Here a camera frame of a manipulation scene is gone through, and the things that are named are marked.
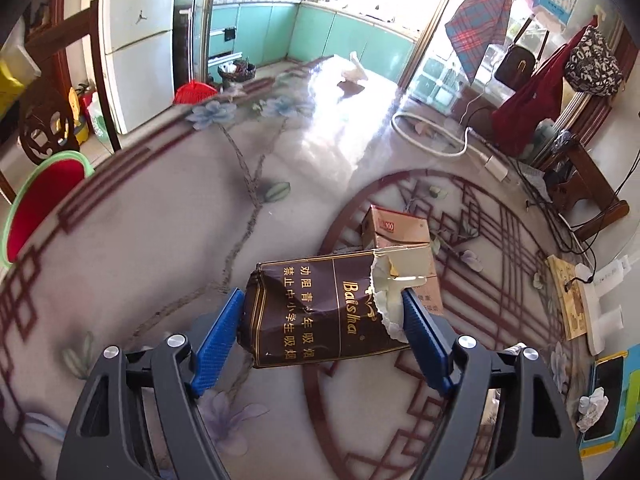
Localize brown cardboard box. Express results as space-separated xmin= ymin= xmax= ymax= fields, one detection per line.
xmin=361 ymin=205 xmax=445 ymax=316

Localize dark wooden carved chair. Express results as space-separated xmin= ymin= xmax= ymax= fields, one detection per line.
xmin=0 ymin=0 xmax=123 ymax=206

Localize white charger plug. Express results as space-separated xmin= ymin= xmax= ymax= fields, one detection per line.
xmin=482 ymin=155 xmax=511 ymax=183

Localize white tissue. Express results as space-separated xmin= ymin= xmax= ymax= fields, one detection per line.
xmin=336 ymin=51 xmax=371 ymax=86

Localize white cable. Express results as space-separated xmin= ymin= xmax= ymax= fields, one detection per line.
xmin=392 ymin=57 xmax=501 ymax=161

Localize red broom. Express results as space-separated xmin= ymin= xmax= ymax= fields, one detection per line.
xmin=174 ymin=0 xmax=219 ymax=107

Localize black lettered bag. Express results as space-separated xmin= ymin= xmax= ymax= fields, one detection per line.
xmin=565 ymin=25 xmax=625 ymax=97

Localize yellow plastic bag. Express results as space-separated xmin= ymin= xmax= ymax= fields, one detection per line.
xmin=0 ymin=42 xmax=41 ymax=121

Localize brown cigarette carton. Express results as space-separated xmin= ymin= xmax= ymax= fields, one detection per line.
xmin=237 ymin=245 xmax=436 ymax=370

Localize white plastic jug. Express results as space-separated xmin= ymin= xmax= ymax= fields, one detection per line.
xmin=85 ymin=92 xmax=113 ymax=146

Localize red garment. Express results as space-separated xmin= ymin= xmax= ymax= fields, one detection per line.
xmin=491 ymin=22 xmax=601 ymax=158

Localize plaid cloth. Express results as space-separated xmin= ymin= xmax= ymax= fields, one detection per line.
xmin=445 ymin=0 xmax=518 ymax=86

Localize crumpled paper ball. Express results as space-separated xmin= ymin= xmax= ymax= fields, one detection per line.
xmin=577 ymin=387 xmax=608 ymax=431

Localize brown wooden chair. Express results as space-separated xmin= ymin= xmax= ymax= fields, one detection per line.
xmin=542 ymin=75 xmax=640 ymax=243

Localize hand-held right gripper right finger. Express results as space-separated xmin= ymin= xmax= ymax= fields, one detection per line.
xmin=401 ymin=287 xmax=585 ymax=480

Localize stack of clear storage boxes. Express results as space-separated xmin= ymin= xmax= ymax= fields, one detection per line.
xmin=407 ymin=42 xmax=501 ymax=116

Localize red stool green rim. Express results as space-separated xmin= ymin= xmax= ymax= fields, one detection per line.
xmin=2 ymin=151 xmax=96 ymax=266

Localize blue yellow toy stand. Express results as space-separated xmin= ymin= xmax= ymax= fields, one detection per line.
xmin=577 ymin=350 xmax=640 ymax=461

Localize black smartphone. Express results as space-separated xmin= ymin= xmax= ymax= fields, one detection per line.
xmin=582 ymin=355 xmax=626 ymax=443

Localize black handbag hanging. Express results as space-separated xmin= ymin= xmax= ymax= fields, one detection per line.
xmin=494 ymin=15 xmax=551 ymax=88

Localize wooden bear board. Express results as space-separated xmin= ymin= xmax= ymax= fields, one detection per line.
xmin=545 ymin=254 xmax=591 ymax=342

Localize white refrigerator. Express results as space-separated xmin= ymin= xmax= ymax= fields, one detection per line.
xmin=80 ymin=0 xmax=176 ymax=136

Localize dark trash basket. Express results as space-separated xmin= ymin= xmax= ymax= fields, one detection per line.
xmin=218 ymin=59 xmax=257 ymax=90

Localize white desk lamp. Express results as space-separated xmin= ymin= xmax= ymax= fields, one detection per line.
xmin=572 ymin=255 xmax=631 ymax=356

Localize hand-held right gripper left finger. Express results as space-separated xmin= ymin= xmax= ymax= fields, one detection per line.
xmin=56 ymin=287 xmax=246 ymax=480

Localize teal kitchen base cabinets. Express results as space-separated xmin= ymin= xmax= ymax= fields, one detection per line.
xmin=207 ymin=0 xmax=416 ymax=86

